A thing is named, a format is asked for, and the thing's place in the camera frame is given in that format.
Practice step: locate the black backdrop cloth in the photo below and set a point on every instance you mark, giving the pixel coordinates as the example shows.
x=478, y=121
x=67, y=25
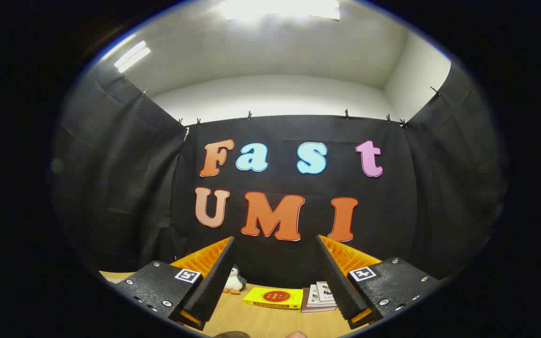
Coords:
x=392, y=211

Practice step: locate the long ceiling light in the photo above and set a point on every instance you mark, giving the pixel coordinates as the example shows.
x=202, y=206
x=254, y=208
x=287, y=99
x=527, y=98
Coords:
x=132, y=56

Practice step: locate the row of black clips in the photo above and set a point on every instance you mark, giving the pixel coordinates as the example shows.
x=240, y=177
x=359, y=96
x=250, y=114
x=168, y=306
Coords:
x=346, y=114

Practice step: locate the penguin plush toy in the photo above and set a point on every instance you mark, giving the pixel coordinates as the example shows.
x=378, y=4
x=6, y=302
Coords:
x=234, y=282

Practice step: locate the wide ceiling light panel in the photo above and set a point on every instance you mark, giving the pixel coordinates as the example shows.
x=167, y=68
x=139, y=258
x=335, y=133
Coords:
x=280, y=9

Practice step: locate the white paperback book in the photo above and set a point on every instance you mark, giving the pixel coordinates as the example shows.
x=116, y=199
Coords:
x=313, y=295
x=317, y=309

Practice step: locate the yellow book red circle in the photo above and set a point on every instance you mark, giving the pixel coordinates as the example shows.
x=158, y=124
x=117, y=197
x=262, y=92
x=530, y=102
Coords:
x=273, y=297

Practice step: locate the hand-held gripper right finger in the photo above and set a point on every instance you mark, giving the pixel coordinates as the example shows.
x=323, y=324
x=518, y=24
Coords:
x=338, y=286

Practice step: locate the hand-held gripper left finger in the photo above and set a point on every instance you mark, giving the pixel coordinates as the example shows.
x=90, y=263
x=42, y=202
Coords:
x=214, y=286

